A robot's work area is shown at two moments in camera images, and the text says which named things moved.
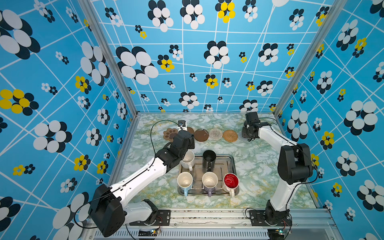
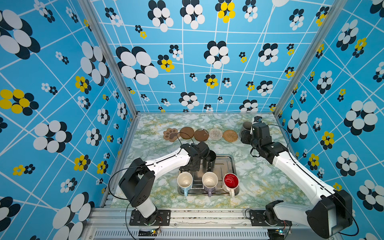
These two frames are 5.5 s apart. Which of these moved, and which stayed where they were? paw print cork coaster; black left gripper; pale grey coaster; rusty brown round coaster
Moved: black left gripper
Stayed: rusty brown round coaster; pale grey coaster; paw print cork coaster
